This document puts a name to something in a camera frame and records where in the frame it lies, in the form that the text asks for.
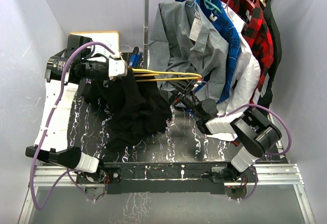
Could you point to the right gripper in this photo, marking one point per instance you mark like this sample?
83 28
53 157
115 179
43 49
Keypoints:
182 90

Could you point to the yellow clothes hanger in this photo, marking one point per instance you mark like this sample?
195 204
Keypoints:
145 75

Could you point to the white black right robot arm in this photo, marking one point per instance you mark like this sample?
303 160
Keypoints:
256 133

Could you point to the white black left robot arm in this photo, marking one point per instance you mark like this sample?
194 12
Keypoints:
64 74

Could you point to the grey shirt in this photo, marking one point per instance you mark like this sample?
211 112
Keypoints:
185 41

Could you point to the white shirt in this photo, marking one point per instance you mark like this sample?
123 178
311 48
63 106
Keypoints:
247 74

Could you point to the pink hanger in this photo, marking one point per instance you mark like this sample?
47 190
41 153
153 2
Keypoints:
233 5

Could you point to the red black plaid shirt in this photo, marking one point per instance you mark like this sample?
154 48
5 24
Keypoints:
256 55

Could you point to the blue stapler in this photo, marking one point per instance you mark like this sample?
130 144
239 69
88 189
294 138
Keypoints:
135 57

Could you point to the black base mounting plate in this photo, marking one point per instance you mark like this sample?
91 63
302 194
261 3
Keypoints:
172 178

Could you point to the black hanging jacket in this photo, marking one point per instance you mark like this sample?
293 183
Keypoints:
263 36

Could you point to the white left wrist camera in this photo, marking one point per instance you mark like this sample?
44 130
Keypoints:
117 67

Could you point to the whiteboard with yellow frame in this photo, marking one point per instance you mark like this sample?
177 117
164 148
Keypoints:
109 38

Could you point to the aluminium frame rail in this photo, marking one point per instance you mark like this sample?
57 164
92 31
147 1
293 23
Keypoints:
267 174

